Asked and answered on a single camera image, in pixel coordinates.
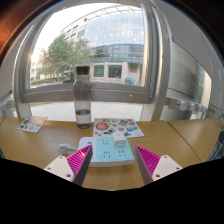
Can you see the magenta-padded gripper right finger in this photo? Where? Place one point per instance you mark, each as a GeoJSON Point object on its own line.
{"type": "Point", "coordinates": [165, 166]}

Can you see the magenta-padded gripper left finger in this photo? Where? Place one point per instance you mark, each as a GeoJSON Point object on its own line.
{"type": "Point", "coordinates": [58, 166]}

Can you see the sticker sheet with green stickers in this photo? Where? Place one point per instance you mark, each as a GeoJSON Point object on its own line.
{"type": "Point", "coordinates": [31, 124]}

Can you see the black chair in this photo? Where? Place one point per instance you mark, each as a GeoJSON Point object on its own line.
{"type": "Point", "coordinates": [218, 146]}

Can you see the sticker sheet with red circle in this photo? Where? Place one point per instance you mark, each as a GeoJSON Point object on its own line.
{"type": "Point", "coordinates": [103, 126]}

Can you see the clear water bottle dark cap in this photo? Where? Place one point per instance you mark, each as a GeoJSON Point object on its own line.
{"type": "Point", "coordinates": [82, 100]}

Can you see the blue car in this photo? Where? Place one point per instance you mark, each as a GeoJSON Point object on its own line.
{"type": "Point", "coordinates": [130, 80]}

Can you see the green tree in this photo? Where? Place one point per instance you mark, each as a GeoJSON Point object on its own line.
{"type": "Point", "coordinates": [61, 55]}

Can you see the glass office building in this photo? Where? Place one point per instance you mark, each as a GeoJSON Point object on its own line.
{"type": "Point", "coordinates": [116, 36]}

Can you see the white rail with knobs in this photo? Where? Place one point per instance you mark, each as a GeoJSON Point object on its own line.
{"type": "Point", "coordinates": [183, 105]}
{"type": "Point", "coordinates": [6, 105]}

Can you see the grey window frame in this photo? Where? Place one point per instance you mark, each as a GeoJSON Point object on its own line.
{"type": "Point", "coordinates": [106, 94]}

